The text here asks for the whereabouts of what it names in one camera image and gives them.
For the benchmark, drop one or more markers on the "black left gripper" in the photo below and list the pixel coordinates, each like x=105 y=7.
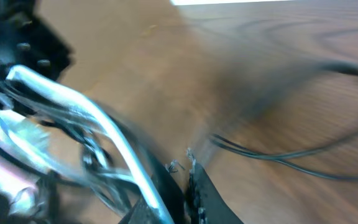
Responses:
x=25 y=39

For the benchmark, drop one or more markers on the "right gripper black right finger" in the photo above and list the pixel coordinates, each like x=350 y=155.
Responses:
x=204 y=203

